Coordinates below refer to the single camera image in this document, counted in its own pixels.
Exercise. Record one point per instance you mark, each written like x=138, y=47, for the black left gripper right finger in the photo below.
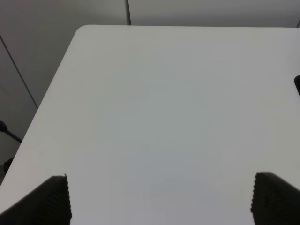
x=274, y=201

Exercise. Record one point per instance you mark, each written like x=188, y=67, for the black stand leg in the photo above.
x=4, y=129

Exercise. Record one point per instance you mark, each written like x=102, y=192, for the black mouse pad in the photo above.
x=297, y=83

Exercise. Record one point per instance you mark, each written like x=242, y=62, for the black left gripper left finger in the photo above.
x=47, y=204

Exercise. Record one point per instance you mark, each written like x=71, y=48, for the black stand foot knob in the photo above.
x=7, y=165

